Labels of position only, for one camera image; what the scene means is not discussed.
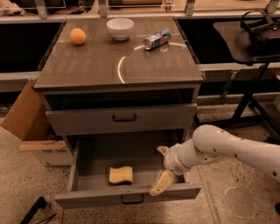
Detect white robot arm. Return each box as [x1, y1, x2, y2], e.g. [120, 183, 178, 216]
[150, 124, 280, 196]

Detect black side table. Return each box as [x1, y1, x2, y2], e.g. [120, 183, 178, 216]
[206, 22, 280, 134]

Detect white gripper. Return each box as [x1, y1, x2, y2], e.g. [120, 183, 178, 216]
[149, 144, 193, 196]

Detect closed upper grey drawer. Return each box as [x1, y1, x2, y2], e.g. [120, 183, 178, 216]
[46, 103, 197, 136]

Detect black bar on floor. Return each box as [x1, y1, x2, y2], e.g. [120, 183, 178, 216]
[20, 197, 46, 224]

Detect orange fruit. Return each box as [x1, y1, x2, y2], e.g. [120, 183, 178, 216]
[70, 28, 87, 46]

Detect grey drawer cabinet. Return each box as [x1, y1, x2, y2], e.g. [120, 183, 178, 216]
[32, 17, 205, 210]

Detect white labelled cardboard box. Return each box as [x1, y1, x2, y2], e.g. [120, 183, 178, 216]
[19, 140, 73, 166]

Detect black shoe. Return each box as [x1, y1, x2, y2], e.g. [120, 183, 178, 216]
[274, 202, 280, 214]

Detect open middle drawer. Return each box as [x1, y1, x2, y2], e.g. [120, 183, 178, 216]
[54, 130, 201, 209]

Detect white bowl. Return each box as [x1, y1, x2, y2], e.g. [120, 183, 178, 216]
[106, 17, 134, 41]

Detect black headset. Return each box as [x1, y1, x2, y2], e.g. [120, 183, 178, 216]
[240, 10, 280, 55]

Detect brown cardboard box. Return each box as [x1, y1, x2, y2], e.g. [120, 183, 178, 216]
[1, 80, 51, 141]

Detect yellow sponge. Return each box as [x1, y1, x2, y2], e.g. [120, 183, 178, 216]
[109, 166, 133, 185]

